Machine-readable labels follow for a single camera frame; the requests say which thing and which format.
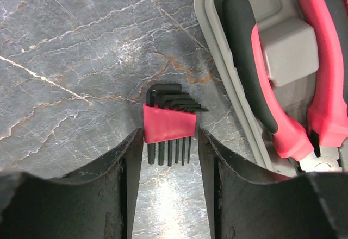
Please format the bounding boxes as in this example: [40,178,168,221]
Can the pink handled pliers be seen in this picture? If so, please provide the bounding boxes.
[222,0,347,172]

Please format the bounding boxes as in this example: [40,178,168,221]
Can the grey plastic tool case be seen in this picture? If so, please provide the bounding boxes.
[194,0,347,177]

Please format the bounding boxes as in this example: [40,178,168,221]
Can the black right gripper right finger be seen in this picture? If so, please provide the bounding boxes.
[198,128,347,238]

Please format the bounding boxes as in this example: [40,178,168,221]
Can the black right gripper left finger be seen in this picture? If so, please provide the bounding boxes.
[1,128,143,238]

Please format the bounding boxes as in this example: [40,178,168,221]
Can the hex keys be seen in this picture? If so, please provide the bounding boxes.
[143,84,209,167]

